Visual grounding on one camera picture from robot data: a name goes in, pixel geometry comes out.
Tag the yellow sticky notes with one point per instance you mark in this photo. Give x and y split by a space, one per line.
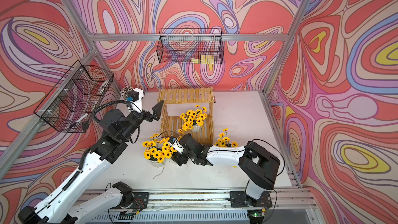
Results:
203 59

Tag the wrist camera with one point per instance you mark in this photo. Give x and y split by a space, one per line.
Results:
133 96
179 148

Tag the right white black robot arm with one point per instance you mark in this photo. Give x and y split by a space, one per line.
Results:
255 161

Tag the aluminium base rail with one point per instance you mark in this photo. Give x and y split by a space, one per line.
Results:
286 205

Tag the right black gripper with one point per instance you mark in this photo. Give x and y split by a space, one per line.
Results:
179 159

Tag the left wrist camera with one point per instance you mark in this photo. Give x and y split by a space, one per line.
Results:
133 96

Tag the side black wire basket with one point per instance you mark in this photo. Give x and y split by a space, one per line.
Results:
80 90

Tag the back black wire basket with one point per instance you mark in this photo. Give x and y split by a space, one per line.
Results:
179 45

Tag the wooden two-tier shelf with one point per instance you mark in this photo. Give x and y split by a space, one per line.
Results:
178 101

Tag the white marker in basket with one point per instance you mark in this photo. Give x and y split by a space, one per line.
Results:
79 120

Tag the sunflower pot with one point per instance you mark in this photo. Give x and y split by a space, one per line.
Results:
154 152
193 120
167 149
224 140

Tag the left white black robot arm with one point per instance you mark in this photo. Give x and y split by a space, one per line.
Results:
58 207

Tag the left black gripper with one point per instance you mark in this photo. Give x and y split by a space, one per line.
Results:
156 113

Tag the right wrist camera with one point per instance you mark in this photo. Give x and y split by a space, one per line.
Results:
179 148

